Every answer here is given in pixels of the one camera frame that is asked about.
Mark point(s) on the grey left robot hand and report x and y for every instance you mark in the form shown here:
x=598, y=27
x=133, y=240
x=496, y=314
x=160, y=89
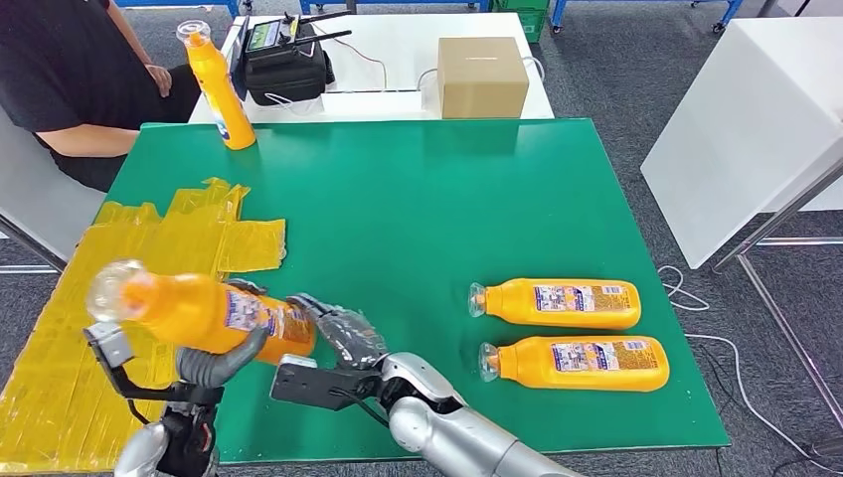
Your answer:
x=211, y=368

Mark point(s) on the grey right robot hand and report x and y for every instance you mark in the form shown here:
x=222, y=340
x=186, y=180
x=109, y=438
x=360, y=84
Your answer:
x=349, y=336

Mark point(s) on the person's left hand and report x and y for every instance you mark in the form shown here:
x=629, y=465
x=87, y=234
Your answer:
x=159, y=79

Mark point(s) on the orange bottle with clear cap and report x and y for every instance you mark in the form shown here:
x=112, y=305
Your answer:
x=593, y=382
x=514, y=306
x=191, y=316
x=220, y=92

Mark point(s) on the person's right forearm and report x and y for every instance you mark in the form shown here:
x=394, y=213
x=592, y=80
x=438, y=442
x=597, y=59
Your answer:
x=92, y=139

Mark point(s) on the person's left forearm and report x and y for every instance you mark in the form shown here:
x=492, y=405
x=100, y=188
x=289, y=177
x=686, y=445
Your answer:
x=128, y=33

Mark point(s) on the dark laptop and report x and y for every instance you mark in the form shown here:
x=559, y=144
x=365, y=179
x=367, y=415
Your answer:
x=236, y=66

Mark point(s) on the person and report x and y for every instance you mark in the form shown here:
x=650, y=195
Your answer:
x=46, y=66

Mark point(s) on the remote controller with antennas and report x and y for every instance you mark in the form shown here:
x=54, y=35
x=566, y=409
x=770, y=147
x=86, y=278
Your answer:
x=265, y=35

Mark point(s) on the black carry case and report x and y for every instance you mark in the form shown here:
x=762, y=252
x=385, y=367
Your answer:
x=284, y=78

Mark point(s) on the yellow taped sheet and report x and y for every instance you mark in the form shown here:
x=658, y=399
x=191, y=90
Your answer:
x=66, y=368

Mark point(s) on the grey seat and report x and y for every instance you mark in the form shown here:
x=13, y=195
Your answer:
x=39, y=217

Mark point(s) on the flat white box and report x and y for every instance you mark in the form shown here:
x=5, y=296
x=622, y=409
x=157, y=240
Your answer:
x=370, y=105

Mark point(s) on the brown cardboard box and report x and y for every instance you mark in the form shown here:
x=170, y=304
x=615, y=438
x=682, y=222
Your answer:
x=483, y=78

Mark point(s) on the green plastic crate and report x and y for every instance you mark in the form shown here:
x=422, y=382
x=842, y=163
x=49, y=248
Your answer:
x=532, y=22

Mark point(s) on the large white table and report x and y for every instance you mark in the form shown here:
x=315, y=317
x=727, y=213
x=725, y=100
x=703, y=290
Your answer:
x=744, y=131

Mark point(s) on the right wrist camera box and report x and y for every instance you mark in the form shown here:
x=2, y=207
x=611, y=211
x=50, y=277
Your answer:
x=309, y=385

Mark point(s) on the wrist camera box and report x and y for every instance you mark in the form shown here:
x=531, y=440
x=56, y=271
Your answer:
x=309, y=385
x=108, y=345

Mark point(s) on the blue metal frame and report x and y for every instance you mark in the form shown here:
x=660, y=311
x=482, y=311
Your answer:
x=178, y=2
x=395, y=3
x=632, y=3

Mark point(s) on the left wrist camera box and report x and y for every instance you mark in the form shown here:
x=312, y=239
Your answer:
x=108, y=345

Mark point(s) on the metal table leg frame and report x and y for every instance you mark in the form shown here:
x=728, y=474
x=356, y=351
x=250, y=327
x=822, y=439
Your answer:
x=777, y=219

